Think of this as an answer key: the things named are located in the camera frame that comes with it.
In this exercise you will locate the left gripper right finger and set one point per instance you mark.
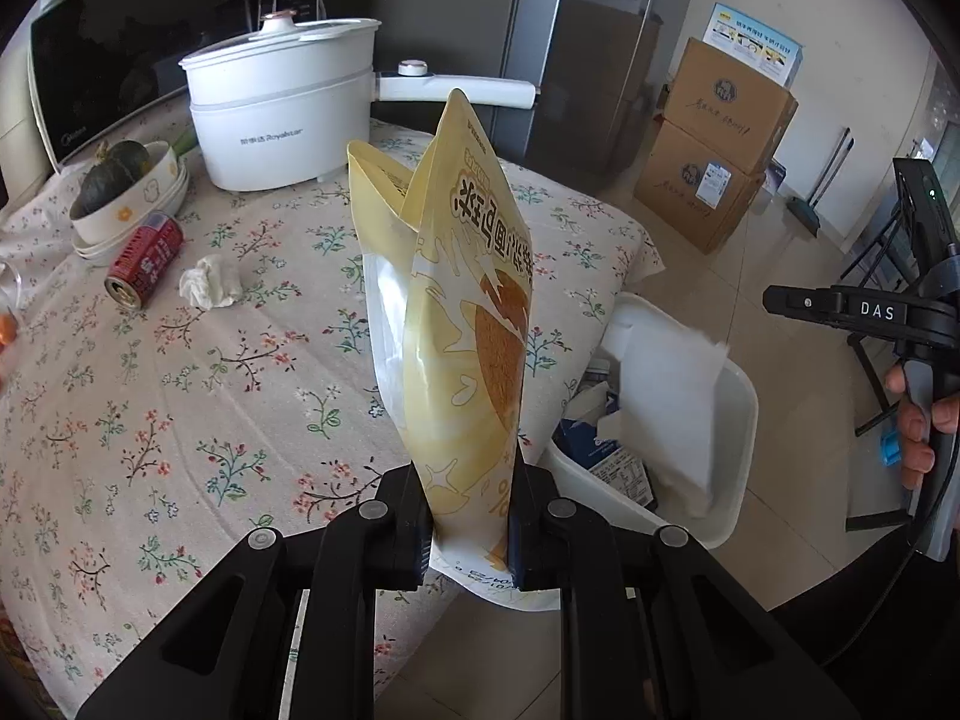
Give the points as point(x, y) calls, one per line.
point(652, 625)

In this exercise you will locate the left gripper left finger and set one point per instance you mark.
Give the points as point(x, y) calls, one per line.
point(282, 626)

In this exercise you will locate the white tissue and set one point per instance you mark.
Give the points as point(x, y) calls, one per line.
point(212, 283)

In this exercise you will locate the red beverage can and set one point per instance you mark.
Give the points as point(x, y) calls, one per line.
point(134, 276)

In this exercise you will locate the yellow snack pouch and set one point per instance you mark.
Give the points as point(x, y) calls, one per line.
point(447, 263)

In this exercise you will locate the blue almond biscuit box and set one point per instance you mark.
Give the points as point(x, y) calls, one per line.
point(600, 449)

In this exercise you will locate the white trash bin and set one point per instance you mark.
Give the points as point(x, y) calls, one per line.
point(681, 419)

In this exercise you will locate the person right hand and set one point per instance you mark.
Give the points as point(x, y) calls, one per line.
point(917, 458)

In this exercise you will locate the black chair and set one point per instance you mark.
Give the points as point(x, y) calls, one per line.
point(881, 262)

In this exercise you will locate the blue plastic stool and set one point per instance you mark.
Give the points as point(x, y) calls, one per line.
point(890, 450)

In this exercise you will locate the lower cardboard box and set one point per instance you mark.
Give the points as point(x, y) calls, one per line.
point(693, 189)

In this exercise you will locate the cardboard box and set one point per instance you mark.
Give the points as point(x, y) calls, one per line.
point(739, 113)
point(693, 189)

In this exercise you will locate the floral tablecloth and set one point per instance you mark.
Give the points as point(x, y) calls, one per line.
point(140, 445)

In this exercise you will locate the upper cardboard box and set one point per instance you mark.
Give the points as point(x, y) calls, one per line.
point(739, 113)

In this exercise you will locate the blue white poster board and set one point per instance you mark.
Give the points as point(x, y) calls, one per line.
point(762, 48)

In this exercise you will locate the small tangerine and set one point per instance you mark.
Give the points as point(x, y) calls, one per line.
point(8, 329)

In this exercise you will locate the grey refrigerator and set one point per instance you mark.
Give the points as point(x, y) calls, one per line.
point(599, 66)

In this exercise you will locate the white flower-print bowl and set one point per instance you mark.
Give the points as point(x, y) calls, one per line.
point(108, 221)

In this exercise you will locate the dark green pumpkin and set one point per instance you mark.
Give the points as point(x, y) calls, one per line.
point(115, 169)

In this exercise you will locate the white electric cooking pot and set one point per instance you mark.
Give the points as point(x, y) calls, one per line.
point(279, 106)

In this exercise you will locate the black microwave oven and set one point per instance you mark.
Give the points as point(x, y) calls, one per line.
point(95, 63)

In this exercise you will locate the broom with black handle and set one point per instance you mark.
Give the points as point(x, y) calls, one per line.
point(805, 210)

